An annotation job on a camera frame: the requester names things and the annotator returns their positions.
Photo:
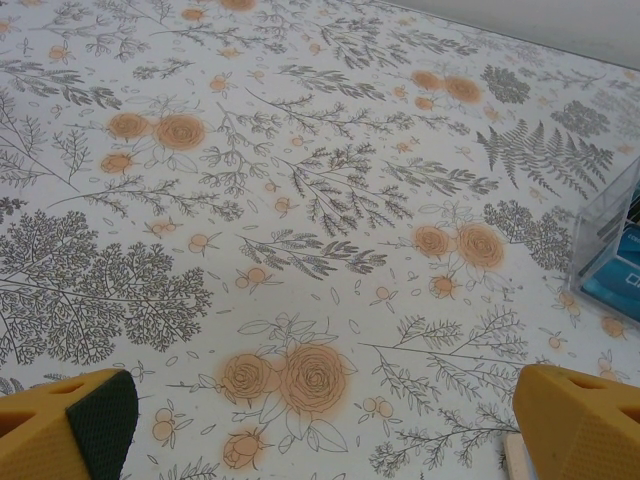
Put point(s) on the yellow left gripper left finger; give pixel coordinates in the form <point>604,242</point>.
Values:
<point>45,435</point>

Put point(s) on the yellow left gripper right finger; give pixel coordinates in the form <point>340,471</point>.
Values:
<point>585,435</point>

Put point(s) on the teal blue small box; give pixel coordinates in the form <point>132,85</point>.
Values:
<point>615,280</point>

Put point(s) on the floral patterned table mat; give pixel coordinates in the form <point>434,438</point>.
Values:
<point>300,200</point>

